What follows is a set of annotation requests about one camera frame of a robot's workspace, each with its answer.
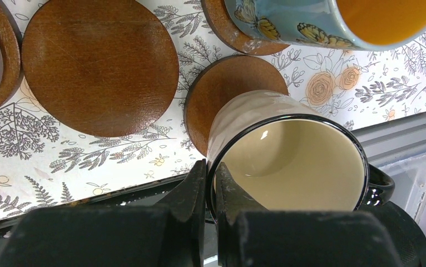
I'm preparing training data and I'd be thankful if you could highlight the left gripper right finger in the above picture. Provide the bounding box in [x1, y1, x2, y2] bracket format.
[215, 162, 267, 266]

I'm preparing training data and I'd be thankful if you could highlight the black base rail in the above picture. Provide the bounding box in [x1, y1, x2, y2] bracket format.
[0, 173, 214, 267]

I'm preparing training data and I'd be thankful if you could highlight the beige mug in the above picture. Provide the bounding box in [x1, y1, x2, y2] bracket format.
[207, 90, 395, 219]

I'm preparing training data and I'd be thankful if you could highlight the blue mug orange inside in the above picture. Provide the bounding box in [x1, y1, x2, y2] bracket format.
[224, 0, 426, 51]

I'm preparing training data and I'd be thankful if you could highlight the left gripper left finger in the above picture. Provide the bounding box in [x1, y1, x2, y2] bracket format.
[155, 159, 207, 266]

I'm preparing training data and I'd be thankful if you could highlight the floral patterned table mat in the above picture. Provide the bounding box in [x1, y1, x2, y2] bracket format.
[0, 1, 426, 220]

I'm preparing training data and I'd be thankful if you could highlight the dark scuffed brown coaster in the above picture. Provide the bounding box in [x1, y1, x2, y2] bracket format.
[201, 0, 288, 56]

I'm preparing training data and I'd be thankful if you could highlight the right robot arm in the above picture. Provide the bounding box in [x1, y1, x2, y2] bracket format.
[360, 201, 426, 267]

